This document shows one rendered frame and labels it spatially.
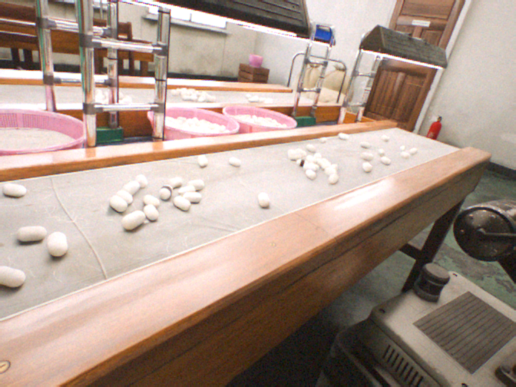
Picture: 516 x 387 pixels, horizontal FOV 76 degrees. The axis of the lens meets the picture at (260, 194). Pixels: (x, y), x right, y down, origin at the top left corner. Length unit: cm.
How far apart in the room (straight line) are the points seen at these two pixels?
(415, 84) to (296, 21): 474
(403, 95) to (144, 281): 525
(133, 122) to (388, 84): 483
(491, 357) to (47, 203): 95
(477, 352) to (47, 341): 86
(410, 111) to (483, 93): 90
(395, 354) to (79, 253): 72
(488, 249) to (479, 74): 447
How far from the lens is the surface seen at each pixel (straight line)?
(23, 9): 302
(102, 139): 103
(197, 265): 42
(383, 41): 109
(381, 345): 93
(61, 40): 334
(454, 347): 94
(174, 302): 37
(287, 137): 103
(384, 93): 561
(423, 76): 540
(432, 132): 518
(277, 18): 70
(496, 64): 523
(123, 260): 46
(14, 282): 44
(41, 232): 50
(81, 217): 55
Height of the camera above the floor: 103
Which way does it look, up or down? 26 degrees down
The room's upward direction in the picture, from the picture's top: 12 degrees clockwise
